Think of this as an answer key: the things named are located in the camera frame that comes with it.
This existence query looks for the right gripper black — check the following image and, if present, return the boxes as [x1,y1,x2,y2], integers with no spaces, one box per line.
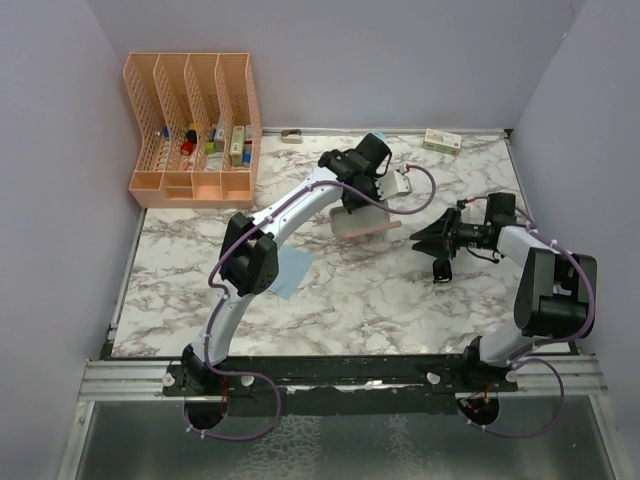
[412,208,489,260]

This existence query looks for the pink glasses case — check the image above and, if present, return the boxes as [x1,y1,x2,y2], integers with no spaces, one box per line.
[329,205,402,242]

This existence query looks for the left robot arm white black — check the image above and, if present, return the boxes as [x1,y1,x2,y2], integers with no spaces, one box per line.
[181,133,391,395]

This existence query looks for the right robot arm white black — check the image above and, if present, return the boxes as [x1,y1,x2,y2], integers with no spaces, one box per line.
[410,192,597,391]

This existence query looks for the black sunglasses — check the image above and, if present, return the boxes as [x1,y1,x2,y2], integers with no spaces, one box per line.
[432,258,453,284]

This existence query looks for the light blue cleaning cloth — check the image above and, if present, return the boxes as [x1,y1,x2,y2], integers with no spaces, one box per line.
[268,245,313,300]

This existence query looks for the small white green box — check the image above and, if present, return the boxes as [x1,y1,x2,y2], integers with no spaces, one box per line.
[422,129,462,156]

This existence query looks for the green white box in organizer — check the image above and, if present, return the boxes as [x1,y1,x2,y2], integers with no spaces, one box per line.
[229,125,245,167]

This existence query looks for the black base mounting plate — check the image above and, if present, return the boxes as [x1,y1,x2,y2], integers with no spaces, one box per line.
[162,354,517,416]

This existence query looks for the red black small bottle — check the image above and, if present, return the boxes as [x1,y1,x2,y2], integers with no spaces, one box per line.
[180,129,197,156]

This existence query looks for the peach desk file organizer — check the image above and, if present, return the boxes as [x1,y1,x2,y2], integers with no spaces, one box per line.
[123,52,262,209]

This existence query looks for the aluminium rail frame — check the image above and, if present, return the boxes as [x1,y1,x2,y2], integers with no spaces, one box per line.
[77,359,176,401]

